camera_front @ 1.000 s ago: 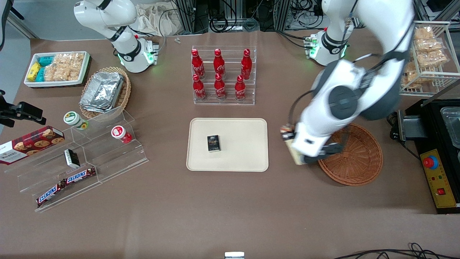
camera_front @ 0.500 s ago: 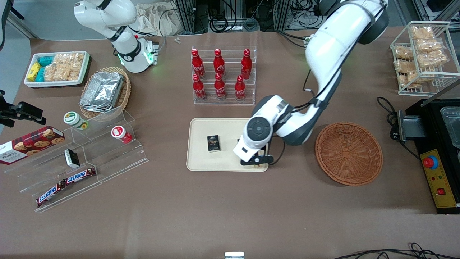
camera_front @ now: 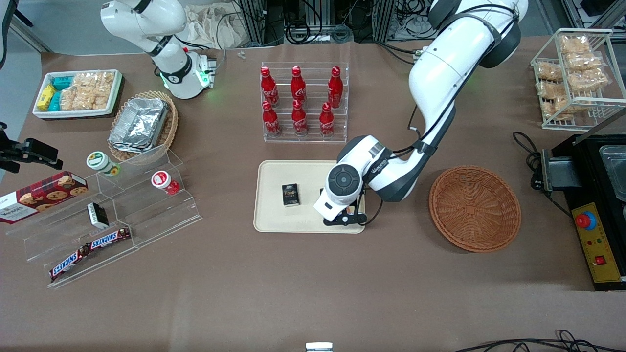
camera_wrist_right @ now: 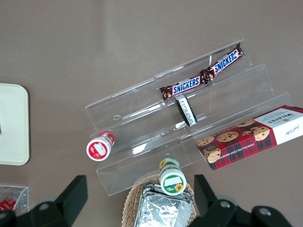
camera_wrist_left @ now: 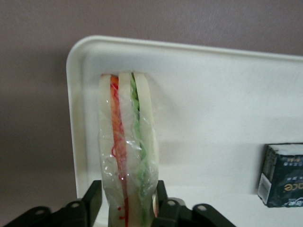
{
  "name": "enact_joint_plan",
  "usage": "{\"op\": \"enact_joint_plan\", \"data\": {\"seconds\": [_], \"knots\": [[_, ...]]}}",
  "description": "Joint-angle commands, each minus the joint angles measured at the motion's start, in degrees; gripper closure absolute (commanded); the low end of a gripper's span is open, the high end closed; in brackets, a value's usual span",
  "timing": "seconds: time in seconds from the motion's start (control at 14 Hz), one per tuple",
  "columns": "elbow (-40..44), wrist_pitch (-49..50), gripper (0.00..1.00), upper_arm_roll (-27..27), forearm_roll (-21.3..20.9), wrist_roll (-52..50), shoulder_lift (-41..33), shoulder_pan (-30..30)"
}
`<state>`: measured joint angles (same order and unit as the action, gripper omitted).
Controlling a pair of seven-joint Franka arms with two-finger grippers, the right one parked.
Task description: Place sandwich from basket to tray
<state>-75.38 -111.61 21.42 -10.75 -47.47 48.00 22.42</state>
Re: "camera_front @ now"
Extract black tripod leg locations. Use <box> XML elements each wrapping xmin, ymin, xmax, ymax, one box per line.
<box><xmin>0</xmin><ymin>0</ymin><xmax>35</xmax><ymax>69</ymax></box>

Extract brown wicker basket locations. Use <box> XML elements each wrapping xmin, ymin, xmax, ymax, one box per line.
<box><xmin>429</xmin><ymin>165</ymin><xmax>521</xmax><ymax>253</ymax></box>

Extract black floor cables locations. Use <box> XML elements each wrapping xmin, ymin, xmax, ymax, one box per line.
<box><xmin>455</xmin><ymin>330</ymin><xmax>626</xmax><ymax>352</ymax></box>

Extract black power cable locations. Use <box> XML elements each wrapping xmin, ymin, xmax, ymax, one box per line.
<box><xmin>513</xmin><ymin>131</ymin><xmax>574</xmax><ymax>219</ymax></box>

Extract clear plastic container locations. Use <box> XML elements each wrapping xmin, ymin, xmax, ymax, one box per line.
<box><xmin>599</xmin><ymin>145</ymin><xmax>626</xmax><ymax>202</ymax></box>

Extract aluminium foil tray stack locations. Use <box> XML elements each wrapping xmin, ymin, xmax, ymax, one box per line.
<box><xmin>109</xmin><ymin>98</ymin><xmax>169</xmax><ymax>153</ymax></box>

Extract white crumpled cloth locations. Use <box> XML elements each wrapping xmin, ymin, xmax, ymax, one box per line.
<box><xmin>183</xmin><ymin>4</ymin><xmax>245</xmax><ymax>49</ymax></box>

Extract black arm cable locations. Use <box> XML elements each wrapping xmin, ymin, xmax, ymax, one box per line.
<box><xmin>359</xmin><ymin>5</ymin><xmax>519</xmax><ymax>226</ymax></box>

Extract light wicker basket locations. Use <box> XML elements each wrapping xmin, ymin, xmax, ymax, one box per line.
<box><xmin>109</xmin><ymin>90</ymin><xmax>179</xmax><ymax>162</ymax></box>

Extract small black card box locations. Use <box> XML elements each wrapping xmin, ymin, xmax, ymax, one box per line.
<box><xmin>282</xmin><ymin>183</ymin><xmax>301</xmax><ymax>207</ymax></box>

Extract yellow control box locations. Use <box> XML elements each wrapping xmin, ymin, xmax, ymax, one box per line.
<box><xmin>572</xmin><ymin>202</ymin><xmax>623</xmax><ymax>284</ymax></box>

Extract yellow snack pack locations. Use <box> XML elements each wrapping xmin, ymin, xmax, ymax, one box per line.
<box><xmin>37</xmin><ymin>84</ymin><xmax>57</xmax><ymax>110</ymax></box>

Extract white rectangular snack tray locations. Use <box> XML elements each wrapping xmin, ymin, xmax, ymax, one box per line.
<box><xmin>33</xmin><ymin>69</ymin><xmax>123</xmax><ymax>119</ymax></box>

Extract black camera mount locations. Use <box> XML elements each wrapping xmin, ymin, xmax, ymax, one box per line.
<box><xmin>0</xmin><ymin>122</ymin><xmax>63</xmax><ymax>174</ymax></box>

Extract clear acrylic bottle rack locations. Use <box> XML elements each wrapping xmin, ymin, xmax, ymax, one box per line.
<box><xmin>261</xmin><ymin>62</ymin><xmax>350</xmax><ymax>143</ymax></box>

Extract clear acrylic stepped shelf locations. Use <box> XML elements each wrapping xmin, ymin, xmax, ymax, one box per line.
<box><xmin>5</xmin><ymin>144</ymin><xmax>202</xmax><ymax>289</ymax></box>

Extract beige plastic tray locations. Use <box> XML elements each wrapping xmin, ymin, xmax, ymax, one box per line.
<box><xmin>253</xmin><ymin>160</ymin><xmax>366</xmax><ymax>234</ymax></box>

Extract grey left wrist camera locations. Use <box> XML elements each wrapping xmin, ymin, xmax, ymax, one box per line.
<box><xmin>323</xmin><ymin>196</ymin><xmax>367</xmax><ymax>227</ymax></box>

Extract white wire rack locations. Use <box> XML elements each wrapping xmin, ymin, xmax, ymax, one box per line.
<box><xmin>531</xmin><ymin>28</ymin><xmax>626</xmax><ymax>131</ymax></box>

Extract snickers chocolate bar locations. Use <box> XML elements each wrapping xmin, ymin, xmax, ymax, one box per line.
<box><xmin>49</xmin><ymin>244</ymin><xmax>91</xmax><ymax>282</ymax></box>
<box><xmin>88</xmin><ymin>227</ymin><xmax>132</xmax><ymax>251</ymax></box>

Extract red lid yogurt cup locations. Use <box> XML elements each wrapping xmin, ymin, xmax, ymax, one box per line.
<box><xmin>151</xmin><ymin>171</ymin><xmax>180</xmax><ymax>196</ymax></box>

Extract aluminium frame profile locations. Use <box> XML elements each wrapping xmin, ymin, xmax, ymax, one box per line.
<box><xmin>373</xmin><ymin>0</ymin><xmax>398</xmax><ymax>42</ymax></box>
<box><xmin>239</xmin><ymin>0</ymin><xmax>287</xmax><ymax>48</ymax></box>

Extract brown snack bag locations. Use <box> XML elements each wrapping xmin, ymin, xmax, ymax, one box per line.
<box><xmin>536</xmin><ymin>81</ymin><xmax>569</xmax><ymax>99</ymax></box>
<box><xmin>570</xmin><ymin>68</ymin><xmax>610</xmax><ymax>92</ymax></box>
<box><xmin>536</xmin><ymin>62</ymin><xmax>564</xmax><ymax>82</ymax></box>
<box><xmin>560</xmin><ymin>35</ymin><xmax>591</xmax><ymax>54</ymax></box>
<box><xmin>542</xmin><ymin>97</ymin><xmax>588</xmax><ymax>121</ymax></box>
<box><xmin>565</xmin><ymin>52</ymin><xmax>603</xmax><ymax>71</ymax></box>

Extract black cable bundle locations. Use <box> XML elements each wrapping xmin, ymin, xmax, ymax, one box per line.
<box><xmin>285</xmin><ymin>0</ymin><xmax>355</xmax><ymax>45</ymax></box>

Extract black appliance base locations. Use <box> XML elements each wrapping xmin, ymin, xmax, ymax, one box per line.
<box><xmin>540</xmin><ymin>133</ymin><xmax>626</xmax><ymax>292</ymax></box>

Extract small black white box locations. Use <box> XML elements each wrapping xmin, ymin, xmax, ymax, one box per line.
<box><xmin>87</xmin><ymin>202</ymin><xmax>110</xmax><ymax>229</ymax></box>

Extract red cola bottle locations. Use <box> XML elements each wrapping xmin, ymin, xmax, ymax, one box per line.
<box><xmin>291</xmin><ymin>66</ymin><xmax>307</xmax><ymax>103</ymax></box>
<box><xmin>261</xmin><ymin>66</ymin><xmax>279</xmax><ymax>108</ymax></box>
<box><xmin>262</xmin><ymin>101</ymin><xmax>281</xmax><ymax>136</ymax></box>
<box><xmin>328</xmin><ymin>66</ymin><xmax>344</xmax><ymax>109</ymax></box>
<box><xmin>320</xmin><ymin>102</ymin><xmax>335</xmax><ymax>138</ymax></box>
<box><xmin>291</xmin><ymin>100</ymin><xmax>309</xmax><ymax>136</ymax></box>

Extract red tartan cookie box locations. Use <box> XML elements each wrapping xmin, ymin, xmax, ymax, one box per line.
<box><xmin>0</xmin><ymin>171</ymin><xmax>89</xmax><ymax>224</ymax></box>

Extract green lid yogurt cup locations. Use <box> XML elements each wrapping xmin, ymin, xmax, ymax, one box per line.
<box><xmin>87</xmin><ymin>151</ymin><xmax>121</xmax><ymax>177</ymax></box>

